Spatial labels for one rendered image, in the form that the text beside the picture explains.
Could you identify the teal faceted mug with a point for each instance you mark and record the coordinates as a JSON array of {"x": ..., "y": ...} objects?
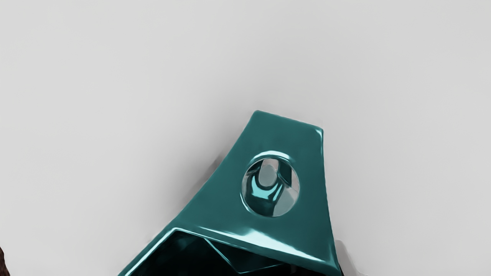
[{"x": 226, "y": 209}]

